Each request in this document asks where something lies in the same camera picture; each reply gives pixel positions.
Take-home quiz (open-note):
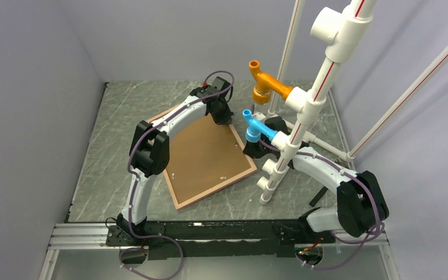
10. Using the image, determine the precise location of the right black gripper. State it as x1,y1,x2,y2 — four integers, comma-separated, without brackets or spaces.
243,127,278,159

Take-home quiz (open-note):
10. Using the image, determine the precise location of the pink picture frame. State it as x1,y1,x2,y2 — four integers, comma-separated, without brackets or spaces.
163,115,257,210

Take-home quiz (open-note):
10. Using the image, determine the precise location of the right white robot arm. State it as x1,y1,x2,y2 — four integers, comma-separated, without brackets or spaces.
243,110,389,242

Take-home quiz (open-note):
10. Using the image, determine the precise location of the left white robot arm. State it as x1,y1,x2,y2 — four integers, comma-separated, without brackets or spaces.
116,76,233,245

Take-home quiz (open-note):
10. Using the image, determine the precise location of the blue pipe fitting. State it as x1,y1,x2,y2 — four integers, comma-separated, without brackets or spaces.
243,109,278,143

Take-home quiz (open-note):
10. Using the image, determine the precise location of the orange pipe fitting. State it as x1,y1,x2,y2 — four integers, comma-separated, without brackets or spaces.
248,60,293,105

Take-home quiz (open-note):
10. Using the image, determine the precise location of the black flat bar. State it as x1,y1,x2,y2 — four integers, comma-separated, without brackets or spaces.
309,187,328,207

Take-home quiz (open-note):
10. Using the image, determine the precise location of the white pvc pipe stand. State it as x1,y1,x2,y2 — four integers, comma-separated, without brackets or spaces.
257,1,376,205

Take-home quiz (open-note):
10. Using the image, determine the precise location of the white diagonal pipe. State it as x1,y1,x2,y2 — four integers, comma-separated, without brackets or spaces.
345,45,448,162

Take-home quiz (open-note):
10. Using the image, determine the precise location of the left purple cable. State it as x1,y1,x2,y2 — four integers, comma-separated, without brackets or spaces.
118,70,236,280

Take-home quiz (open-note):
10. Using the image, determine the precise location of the purple cable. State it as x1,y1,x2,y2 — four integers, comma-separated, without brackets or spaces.
258,139,386,271
118,70,236,280

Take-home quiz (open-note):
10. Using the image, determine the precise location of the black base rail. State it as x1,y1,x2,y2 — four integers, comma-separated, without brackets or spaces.
105,219,335,260

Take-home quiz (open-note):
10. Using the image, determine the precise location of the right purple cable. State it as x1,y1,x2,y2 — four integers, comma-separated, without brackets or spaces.
258,139,386,271

